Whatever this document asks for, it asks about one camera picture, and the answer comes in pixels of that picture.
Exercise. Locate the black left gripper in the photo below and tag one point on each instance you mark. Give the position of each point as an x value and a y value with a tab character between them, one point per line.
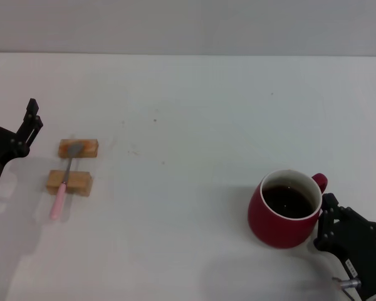
0	144

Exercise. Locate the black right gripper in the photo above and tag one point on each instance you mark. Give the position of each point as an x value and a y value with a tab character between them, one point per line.
360	247

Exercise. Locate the red ceramic mug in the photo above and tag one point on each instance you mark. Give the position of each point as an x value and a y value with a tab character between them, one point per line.
275	232

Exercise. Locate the silver metal plug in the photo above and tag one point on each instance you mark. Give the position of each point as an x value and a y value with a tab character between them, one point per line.
347	282

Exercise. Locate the orange stained wooden block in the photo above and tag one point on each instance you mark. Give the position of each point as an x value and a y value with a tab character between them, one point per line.
89	149

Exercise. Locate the plain wooden block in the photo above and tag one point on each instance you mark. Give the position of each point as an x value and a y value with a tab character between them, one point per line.
80	183

